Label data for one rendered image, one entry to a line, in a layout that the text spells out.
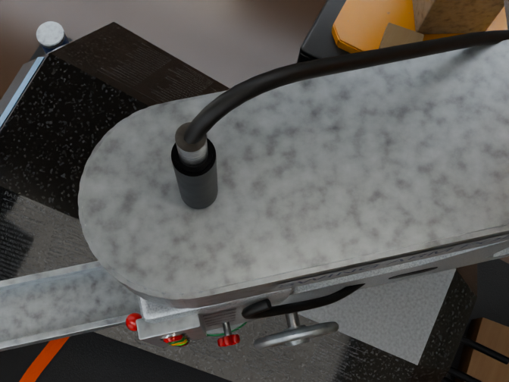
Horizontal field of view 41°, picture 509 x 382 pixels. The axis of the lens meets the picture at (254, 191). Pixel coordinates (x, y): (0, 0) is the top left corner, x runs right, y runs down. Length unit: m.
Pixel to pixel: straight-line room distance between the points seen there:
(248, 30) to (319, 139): 2.03
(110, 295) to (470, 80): 0.81
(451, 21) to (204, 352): 1.06
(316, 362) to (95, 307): 0.58
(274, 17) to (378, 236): 2.12
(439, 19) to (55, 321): 1.20
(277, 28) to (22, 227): 1.43
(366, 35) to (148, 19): 1.14
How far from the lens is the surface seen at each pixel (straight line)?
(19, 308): 1.38
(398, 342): 1.63
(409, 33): 1.89
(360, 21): 1.93
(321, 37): 1.94
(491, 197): 0.78
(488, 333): 2.48
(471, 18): 1.91
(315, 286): 1.04
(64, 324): 1.36
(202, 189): 0.65
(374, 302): 1.62
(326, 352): 1.65
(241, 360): 1.72
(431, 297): 1.66
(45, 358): 2.50
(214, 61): 2.71
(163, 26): 2.79
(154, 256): 0.72
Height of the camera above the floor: 2.44
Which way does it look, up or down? 75 degrees down
